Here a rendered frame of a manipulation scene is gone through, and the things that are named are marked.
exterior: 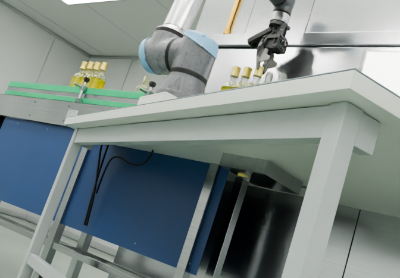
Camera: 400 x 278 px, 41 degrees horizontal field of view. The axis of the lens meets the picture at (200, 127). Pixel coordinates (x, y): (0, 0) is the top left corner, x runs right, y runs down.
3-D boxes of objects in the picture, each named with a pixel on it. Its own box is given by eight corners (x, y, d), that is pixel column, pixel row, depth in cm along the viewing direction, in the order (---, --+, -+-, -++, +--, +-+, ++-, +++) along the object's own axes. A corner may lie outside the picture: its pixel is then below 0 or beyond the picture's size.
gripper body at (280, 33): (275, 46, 206) (284, 19, 208) (257, 47, 212) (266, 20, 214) (284, 56, 211) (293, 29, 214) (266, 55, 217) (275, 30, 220)
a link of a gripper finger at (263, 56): (263, 65, 204) (272, 46, 207) (251, 65, 208) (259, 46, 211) (267, 70, 206) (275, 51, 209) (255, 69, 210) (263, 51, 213)
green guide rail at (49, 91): (257, 124, 186) (263, 103, 188) (255, 123, 185) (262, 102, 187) (5, 94, 301) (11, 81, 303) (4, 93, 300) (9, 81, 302)
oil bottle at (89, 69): (80, 113, 278) (99, 65, 284) (72, 109, 274) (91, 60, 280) (74, 112, 282) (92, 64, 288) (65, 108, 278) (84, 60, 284)
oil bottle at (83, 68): (74, 112, 282) (92, 64, 288) (65, 108, 278) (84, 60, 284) (67, 111, 285) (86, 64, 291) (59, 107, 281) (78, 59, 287)
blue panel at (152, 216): (224, 283, 189) (259, 171, 198) (195, 275, 177) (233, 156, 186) (2, 199, 294) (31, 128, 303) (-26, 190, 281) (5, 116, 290)
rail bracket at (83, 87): (81, 105, 251) (91, 79, 254) (70, 98, 246) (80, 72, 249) (77, 104, 254) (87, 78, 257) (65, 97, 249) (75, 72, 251)
